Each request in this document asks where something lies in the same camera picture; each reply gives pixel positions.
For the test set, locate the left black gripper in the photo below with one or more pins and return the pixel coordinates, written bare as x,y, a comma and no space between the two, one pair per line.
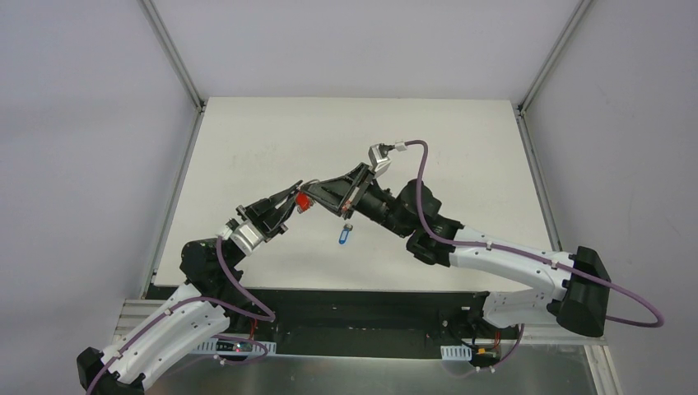
262,219

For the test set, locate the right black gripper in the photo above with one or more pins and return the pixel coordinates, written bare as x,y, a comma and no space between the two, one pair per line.
359,188

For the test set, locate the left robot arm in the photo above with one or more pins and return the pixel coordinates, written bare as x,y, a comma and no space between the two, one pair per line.
201,307

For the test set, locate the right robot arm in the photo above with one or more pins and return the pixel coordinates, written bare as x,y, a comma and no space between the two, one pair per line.
567,288

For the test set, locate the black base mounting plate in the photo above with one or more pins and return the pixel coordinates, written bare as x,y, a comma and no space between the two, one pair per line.
361,323

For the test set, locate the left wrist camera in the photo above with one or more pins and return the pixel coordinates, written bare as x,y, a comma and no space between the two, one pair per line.
247,237

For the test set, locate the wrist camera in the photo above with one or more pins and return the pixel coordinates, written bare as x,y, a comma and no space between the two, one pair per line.
247,237
379,158

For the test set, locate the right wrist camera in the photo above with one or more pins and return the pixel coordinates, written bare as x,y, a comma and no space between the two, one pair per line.
379,158

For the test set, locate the left aluminium frame post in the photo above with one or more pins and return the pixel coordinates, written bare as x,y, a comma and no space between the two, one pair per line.
170,50

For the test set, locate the aluminium frame post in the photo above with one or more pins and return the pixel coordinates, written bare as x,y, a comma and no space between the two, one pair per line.
170,50
576,18

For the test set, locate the right aluminium frame post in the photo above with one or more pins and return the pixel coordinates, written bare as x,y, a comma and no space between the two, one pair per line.
576,18

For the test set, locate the aluminium front rail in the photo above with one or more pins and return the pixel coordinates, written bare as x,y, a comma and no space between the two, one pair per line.
561,335

